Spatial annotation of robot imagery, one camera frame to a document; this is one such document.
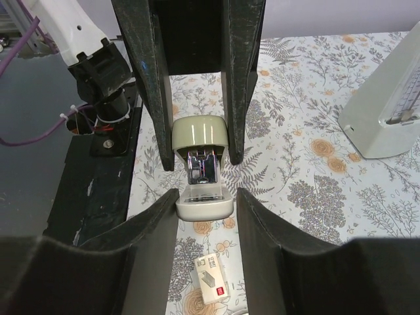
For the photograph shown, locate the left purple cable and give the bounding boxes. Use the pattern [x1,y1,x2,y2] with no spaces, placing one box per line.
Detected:
[0,16,99,148]

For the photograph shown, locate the grey metronome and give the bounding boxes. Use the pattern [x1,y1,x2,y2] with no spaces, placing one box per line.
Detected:
[338,25,419,159]

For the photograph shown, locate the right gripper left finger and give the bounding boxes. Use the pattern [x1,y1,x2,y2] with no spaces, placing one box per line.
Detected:
[1,189,179,314]

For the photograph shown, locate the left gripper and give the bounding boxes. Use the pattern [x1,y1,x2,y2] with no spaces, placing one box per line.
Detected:
[112,0,266,171]

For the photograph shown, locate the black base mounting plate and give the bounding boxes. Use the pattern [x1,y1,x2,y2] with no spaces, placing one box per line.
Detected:
[43,83,142,246]

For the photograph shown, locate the white staple box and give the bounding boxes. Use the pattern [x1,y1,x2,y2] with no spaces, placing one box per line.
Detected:
[194,253,230,305]

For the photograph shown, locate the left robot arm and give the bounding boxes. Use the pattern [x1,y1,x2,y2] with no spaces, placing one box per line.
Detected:
[28,1,266,171]

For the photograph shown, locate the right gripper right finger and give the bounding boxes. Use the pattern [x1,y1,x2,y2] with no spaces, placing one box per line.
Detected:
[236,188,419,314]

